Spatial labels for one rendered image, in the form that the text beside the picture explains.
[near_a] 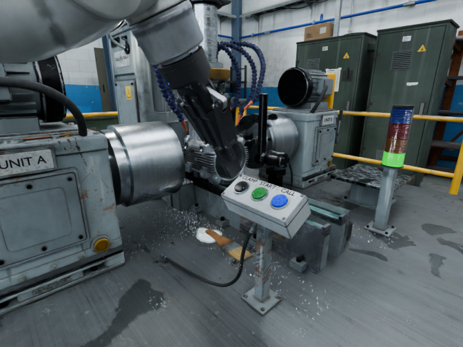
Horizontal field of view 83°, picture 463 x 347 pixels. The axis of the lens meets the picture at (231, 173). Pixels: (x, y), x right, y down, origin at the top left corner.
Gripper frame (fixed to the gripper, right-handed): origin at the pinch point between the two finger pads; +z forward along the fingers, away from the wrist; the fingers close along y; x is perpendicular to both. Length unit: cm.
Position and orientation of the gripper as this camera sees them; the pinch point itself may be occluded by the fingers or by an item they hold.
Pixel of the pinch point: (228, 160)
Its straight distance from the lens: 50.9
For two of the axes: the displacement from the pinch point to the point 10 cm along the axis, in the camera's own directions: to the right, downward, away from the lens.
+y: -6.7, -2.2, 7.1
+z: 3.6, 7.4, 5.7
